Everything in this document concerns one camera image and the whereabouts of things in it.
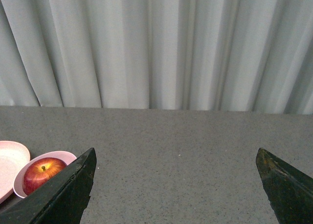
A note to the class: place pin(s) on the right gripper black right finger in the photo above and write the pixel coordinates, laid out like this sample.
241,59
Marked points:
289,191

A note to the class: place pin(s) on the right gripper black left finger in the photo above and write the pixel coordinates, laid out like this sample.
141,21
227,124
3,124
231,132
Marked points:
61,200

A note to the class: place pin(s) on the red apple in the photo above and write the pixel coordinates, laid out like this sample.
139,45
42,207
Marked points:
39,172

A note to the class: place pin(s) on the light pink bowl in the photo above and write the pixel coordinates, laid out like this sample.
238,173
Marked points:
66,157

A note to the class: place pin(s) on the pink plate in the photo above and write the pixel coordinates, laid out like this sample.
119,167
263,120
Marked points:
13,157

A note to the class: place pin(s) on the white curtain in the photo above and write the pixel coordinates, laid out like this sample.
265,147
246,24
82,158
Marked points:
231,55

